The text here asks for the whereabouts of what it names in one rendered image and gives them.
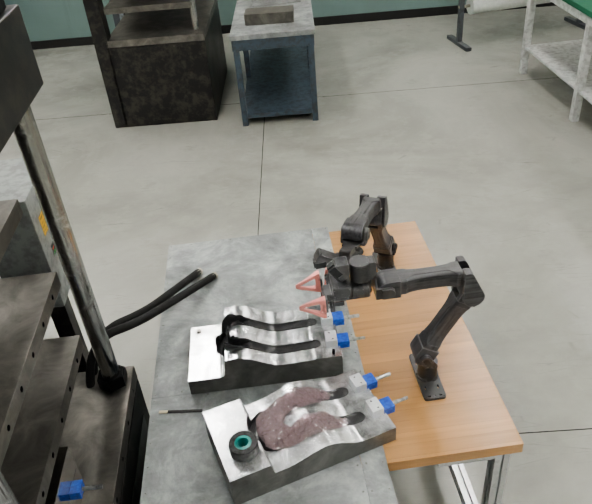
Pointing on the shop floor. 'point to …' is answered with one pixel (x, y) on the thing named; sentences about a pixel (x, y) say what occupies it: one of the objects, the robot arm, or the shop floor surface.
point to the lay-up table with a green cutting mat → (591, 57)
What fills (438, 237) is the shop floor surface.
